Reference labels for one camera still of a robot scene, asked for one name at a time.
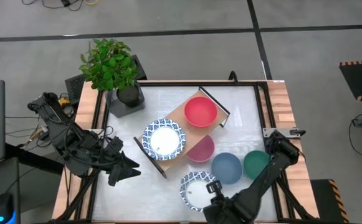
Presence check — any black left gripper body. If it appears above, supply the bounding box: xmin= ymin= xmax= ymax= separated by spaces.
xmin=98 ymin=136 xmax=125 ymax=177

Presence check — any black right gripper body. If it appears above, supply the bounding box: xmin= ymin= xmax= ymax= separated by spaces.
xmin=202 ymin=192 xmax=250 ymax=224

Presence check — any blue white patterned bowl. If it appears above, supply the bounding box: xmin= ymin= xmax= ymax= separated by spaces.
xmin=179 ymin=170 xmax=219 ymax=213
xmin=141 ymin=118 xmax=187 ymax=162

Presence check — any blue plastic bowl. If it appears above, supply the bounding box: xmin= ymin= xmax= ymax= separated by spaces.
xmin=211 ymin=152 xmax=243 ymax=185

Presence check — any dark pink plastic bowl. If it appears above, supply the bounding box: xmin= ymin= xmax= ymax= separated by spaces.
xmin=186 ymin=134 xmax=216 ymax=163

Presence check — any green plastic bowl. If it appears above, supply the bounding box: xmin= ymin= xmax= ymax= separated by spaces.
xmin=242 ymin=150 xmax=271 ymax=180

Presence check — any coral red plastic bowl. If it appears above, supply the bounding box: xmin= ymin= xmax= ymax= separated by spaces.
xmin=184 ymin=96 xmax=218 ymax=128

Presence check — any grey square planter base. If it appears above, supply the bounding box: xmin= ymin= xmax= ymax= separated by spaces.
xmin=105 ymin=82 xmax=146 ymax=118

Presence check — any black round plant pot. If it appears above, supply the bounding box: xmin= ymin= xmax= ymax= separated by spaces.
xmin=115 ymin=83 xmax=141 ymax=108

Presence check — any black metal bar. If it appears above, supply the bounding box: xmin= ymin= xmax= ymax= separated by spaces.
xmin=4 ymin=142 xmax=65 ymax=175

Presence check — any green leafy plant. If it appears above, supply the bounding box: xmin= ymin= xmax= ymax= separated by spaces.
xmin=79 ymin=38 xmax=140 ymax=91

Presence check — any black computer mouse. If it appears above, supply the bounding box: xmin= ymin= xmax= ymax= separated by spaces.
xmin=0 ymin=192 xmax=16 ymax=224

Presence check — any wooden shelf with black frame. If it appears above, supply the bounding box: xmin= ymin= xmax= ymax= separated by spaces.
xmin=133 ymin=86 xmax=231 ymax=180

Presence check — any grey metal bracket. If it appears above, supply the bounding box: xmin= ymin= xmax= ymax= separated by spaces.
xmin=262 ymin=126 xmax=306 ymax=139

